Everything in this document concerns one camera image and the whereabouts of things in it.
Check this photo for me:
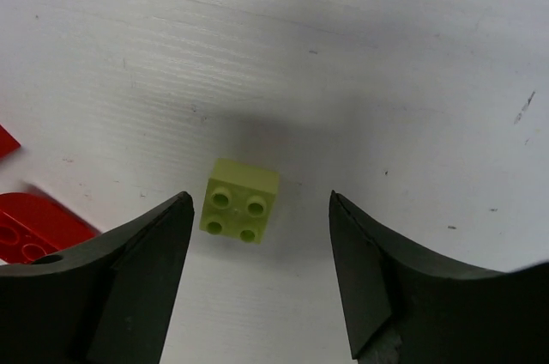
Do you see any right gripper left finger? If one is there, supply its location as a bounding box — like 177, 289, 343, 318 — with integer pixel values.
1, 192, 193, 363

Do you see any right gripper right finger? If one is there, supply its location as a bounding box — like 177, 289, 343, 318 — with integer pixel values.
329, 192, 548, 363

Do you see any light green lego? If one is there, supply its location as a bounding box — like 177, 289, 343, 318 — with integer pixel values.
200, 158, 280, 244

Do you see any red lego short brick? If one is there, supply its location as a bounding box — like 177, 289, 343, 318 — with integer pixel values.
1, 192, 99, 264

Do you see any red lego long brick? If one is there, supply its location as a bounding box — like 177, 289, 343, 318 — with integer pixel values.
0, 126, 21, 160

